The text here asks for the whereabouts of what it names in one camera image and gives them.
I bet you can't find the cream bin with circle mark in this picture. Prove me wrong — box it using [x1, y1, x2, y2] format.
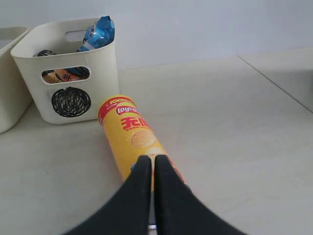
[11, 18, 119, 124]

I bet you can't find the black orange snack bag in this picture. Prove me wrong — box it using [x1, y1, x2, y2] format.
[33, 49, 89, 84]

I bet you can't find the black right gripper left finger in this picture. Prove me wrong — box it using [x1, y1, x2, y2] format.
[66, 156, 151, 235]

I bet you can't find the yellow Lays chips can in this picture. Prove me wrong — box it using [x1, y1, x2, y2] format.
[97, 95, 192, 231]

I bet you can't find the cream bin with square mark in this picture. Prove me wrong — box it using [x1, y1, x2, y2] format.
[0, 26, 32, 133]

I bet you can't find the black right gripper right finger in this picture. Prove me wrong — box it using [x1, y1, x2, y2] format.
[154, 155, 244, 235]

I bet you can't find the blue noodle snack bag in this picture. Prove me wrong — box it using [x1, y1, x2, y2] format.
[77, 16, 115, 52]

